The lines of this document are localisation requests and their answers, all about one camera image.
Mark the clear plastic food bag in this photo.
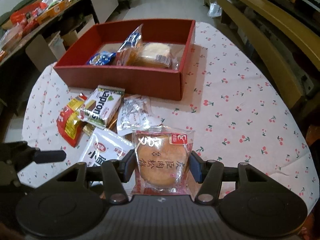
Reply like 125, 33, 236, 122
0, 27, 25, 53

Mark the red plastic bag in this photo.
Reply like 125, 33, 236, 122
10, 2, 48, 34

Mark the orange flat box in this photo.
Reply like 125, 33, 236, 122
36, 0, 69, 25

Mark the white bread packet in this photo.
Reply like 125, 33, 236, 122
77, 127, 135, 168

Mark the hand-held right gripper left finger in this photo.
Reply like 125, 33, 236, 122
56, 149, 136, 203

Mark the cherry print tablecloth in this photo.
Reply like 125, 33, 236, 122
22, 21, 317, 230

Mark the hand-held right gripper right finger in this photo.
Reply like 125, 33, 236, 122
189, 151, 268, 204

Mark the red yellow snack packet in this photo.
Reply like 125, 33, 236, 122
56, 93, 88, 148

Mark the wooden media cabinet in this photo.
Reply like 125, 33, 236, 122
200, 0, 320, 120

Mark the silver foil bag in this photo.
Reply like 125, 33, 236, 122
207, 0, 223, 18

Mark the round orange pastry packet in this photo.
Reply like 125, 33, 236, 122
132, 124, 195, 196

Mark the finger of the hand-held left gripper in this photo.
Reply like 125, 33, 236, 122
34, 150, 67, 163

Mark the green white wafer packet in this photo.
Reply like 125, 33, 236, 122
78, 85, 125, 127

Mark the open cardboard box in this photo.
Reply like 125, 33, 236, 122
61, 15, 97, 49

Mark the blue topped red packet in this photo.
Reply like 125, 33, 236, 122
116, 24, 143, 66

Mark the clear white printed packet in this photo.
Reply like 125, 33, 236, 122
117, 95, 163, 137

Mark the blue fruit snack packet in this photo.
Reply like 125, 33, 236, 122
86, 51, 117, 66

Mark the long dark side table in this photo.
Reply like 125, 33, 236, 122
0, 0, 119, 63

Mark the white plastic bag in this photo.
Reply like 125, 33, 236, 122
41, 0, 66, 8

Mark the red cardboard box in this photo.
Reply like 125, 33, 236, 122
53, 19, 196, 102

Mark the pale round cake packet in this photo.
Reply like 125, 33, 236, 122
135, 42, 180, 70

